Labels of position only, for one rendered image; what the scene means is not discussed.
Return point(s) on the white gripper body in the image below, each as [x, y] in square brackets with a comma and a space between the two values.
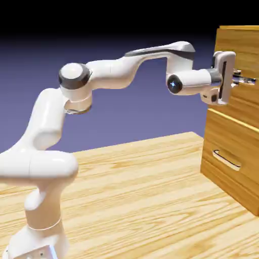
[228, 66]

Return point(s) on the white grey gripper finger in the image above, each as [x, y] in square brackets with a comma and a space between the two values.
[234, 85]
[237, 71]

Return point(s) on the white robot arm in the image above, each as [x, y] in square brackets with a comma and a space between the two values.
[113, 72]

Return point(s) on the light wood cabinet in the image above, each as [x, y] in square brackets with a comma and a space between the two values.
[242, 194]

